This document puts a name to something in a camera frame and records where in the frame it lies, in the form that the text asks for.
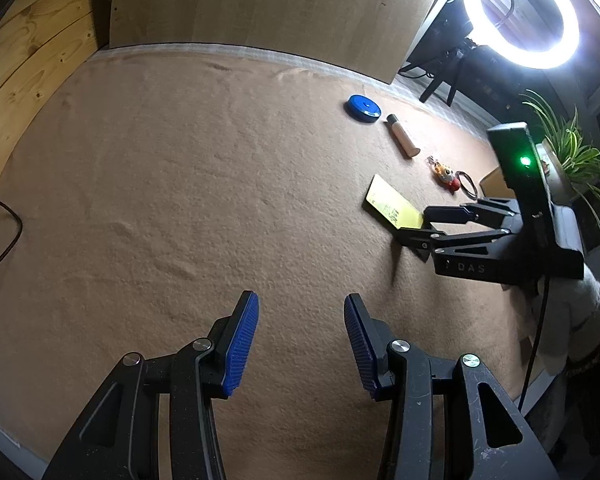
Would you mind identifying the beige cosmetic tube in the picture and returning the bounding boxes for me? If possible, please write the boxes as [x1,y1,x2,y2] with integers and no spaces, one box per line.
[385,113,421,158]

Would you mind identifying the red toy keychain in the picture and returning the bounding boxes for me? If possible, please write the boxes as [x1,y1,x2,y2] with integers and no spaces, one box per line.
[428,156,459,195]

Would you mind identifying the brown blanket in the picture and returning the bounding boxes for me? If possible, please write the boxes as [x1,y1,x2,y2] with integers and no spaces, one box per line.
[0,45,571,480]

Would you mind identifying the black tripod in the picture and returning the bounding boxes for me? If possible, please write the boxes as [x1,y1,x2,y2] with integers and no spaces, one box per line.
[397,47,481,108]

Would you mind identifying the person's right hand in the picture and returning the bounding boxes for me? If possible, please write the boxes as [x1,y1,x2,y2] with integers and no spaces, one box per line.
[522,265,600,376]

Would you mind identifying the large cardboard box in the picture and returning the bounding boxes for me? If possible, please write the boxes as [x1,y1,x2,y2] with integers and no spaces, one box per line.
[478,165,518,201]

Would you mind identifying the large light wooden board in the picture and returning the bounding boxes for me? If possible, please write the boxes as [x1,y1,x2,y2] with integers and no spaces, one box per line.
[109,0,456,86]

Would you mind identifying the yellow and black packet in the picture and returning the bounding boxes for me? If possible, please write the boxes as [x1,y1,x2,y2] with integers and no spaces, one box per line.
[362,174,426,233]

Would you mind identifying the knotty pine wall panel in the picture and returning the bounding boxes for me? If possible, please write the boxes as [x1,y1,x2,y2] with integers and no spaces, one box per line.
[0,0,106,221]

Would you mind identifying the black cable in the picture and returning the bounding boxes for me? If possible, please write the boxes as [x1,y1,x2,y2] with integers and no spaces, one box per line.
[517,275,551,411]

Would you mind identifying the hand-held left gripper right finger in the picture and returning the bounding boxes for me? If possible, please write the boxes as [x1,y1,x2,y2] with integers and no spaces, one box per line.
[343,293,558,480]

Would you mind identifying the dark red cable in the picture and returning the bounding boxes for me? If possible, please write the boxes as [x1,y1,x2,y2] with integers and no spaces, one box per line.
[0,197,23,341]

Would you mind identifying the white red-printed flower pot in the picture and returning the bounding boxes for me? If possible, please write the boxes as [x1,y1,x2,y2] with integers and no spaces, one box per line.
[535,140,576,203]

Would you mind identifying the white ring light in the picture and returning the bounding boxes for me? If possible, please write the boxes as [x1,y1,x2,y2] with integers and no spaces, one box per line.
[461,0,581,71]

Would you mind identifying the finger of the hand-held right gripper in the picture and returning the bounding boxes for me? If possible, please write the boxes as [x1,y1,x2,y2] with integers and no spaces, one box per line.
[395,227,511,262]
[422,197,522,230]

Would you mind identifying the blue round lid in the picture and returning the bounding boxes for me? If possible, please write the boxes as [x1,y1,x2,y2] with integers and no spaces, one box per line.
[346,94,382,123]

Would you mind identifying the green spider plant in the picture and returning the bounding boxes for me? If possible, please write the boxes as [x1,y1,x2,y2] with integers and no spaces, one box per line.
[522,89,600,196]

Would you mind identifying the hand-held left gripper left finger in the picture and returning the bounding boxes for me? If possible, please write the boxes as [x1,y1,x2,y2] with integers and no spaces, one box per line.
[42,290,260,480]

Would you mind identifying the dark red hair ring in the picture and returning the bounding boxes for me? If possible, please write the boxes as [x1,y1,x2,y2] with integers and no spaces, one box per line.
[455,171,478,197]

